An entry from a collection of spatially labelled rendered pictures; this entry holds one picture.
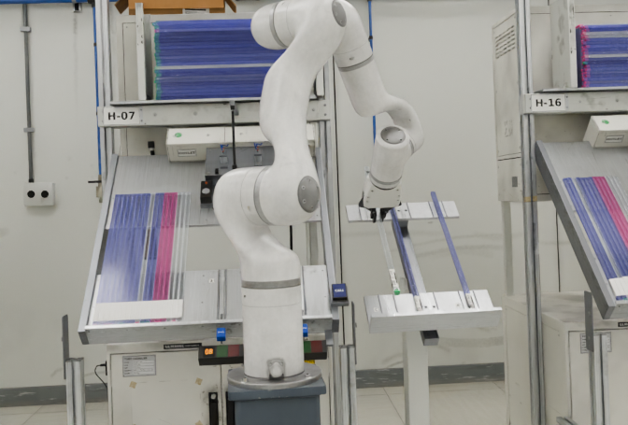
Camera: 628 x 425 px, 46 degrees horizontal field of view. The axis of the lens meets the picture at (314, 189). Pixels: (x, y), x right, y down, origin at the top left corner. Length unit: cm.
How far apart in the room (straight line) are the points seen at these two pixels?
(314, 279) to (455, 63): 226
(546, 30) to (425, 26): 137
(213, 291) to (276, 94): 79
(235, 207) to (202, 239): 252
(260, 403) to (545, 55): 185
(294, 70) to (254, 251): 38
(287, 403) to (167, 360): 98
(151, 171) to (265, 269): 112
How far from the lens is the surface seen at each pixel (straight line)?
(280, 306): 144
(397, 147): 180
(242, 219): 147
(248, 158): 239
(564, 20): 273
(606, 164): 267
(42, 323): 419
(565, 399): 259
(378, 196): 195
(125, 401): 243
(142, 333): 207
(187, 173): 245
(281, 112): 147
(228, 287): 211
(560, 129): 285
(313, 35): 151
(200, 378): 239
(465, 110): 412
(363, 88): 175
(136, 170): 249
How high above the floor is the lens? 107
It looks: level
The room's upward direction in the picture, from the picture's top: 2 degrees counter-clockwise
